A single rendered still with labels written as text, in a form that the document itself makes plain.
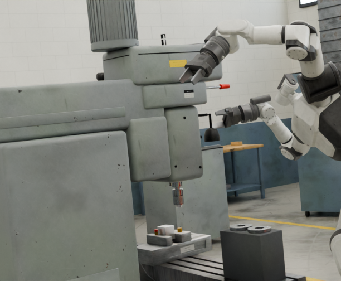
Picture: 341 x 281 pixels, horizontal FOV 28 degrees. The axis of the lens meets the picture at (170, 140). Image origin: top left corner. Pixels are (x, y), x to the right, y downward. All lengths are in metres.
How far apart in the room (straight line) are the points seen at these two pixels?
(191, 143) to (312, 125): 0.52
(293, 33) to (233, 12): 9.53
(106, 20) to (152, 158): 0.59
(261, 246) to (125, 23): 1.03
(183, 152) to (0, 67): 6.93
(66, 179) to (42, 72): 7.48
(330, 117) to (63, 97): 1.06
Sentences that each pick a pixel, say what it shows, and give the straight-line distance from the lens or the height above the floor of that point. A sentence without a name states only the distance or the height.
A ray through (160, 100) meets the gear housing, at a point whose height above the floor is 1.66.
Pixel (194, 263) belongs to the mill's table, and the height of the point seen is 0.94.
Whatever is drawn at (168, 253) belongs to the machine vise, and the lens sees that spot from 3.07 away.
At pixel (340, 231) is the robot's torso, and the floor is 1.06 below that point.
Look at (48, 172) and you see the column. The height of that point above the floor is 1.45.
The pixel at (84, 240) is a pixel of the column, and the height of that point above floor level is 1.18.
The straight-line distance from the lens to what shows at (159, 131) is 2.82.
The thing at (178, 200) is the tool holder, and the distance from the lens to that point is 3.01.
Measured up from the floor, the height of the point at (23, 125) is 1.61.
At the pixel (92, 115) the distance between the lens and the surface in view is 2.66.
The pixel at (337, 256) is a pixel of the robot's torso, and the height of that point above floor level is 0.96.
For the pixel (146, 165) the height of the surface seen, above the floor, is 1.41.
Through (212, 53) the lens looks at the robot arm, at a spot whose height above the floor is 1.81.
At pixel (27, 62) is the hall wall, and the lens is 9.83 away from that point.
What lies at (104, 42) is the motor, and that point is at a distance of 2.78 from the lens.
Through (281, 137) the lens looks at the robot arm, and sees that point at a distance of 3.39.
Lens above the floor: 1.64
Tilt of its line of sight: 3 degrees down
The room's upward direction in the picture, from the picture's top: 5 degrees counter-clockwise
